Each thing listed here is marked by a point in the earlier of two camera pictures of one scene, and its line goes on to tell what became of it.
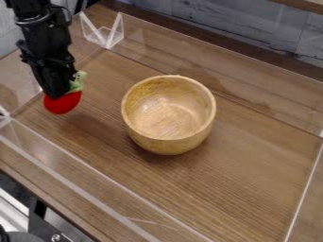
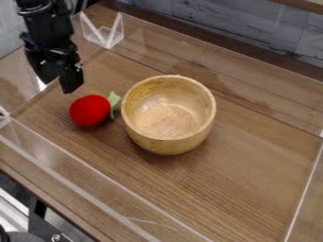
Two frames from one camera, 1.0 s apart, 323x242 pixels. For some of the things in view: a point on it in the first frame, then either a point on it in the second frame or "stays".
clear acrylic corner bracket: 104,37 stays
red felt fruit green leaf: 67,101 → 92,110
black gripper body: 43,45 stays
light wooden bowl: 168,112 stays
